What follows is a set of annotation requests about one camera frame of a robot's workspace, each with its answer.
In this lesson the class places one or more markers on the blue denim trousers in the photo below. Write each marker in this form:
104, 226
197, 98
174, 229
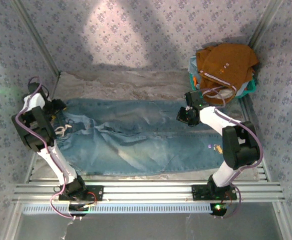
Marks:
135, 140

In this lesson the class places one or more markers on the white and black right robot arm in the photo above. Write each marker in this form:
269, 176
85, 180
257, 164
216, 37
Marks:
224, 175

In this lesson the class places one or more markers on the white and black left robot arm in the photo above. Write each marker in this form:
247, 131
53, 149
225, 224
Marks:
60, 167

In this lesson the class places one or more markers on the brown trousers with striped waistband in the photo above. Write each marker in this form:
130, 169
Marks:
228, 65

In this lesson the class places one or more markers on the orange item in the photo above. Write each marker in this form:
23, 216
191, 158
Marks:
194, 81

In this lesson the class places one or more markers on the light blue garment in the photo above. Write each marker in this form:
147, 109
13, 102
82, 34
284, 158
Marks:
192, 66

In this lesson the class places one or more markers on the teal plastic basket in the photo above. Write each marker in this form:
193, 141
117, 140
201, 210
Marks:
249, 90

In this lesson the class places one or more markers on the black right controller board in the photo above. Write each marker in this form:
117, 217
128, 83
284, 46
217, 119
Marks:
218, 209

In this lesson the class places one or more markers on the black controller board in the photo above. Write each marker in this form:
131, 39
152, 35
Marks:
76, 209
218, 209

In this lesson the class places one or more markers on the black left controller board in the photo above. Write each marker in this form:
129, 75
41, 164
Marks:
76, 209

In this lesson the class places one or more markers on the aluminium corner post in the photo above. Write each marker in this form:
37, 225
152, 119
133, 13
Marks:
39, 40
266, 22

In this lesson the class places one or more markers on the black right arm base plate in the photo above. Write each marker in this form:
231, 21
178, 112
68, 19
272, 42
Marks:
198, 192

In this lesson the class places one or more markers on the aluminium mounting rail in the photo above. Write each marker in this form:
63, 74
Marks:
148, 192

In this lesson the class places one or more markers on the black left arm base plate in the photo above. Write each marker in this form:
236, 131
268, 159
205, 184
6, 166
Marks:
98, 192

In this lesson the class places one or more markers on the aluminium side rail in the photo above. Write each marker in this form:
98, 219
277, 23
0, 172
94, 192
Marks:
264, 172

